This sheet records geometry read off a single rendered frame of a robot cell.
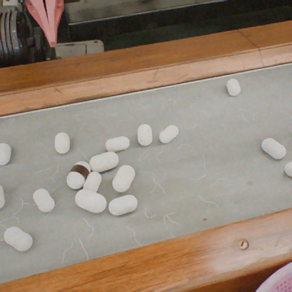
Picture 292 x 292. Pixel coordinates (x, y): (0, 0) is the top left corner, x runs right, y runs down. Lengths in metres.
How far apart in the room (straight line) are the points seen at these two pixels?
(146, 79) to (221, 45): 0.16
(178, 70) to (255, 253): 0.36
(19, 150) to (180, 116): 0.23
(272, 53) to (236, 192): 0.33
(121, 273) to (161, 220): 0.09
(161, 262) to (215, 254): 0.05
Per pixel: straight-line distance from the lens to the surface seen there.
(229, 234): 0.38
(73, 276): 0.36
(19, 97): 0.61
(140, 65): 0.64
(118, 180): 0.43
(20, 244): 0.40
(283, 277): 0.36
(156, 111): 0.57
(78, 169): 0.45
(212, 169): 0.47
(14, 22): 0.81
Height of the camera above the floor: 1.07
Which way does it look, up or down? 40 degrees down
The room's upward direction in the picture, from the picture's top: 4 degrees counter-clockwise
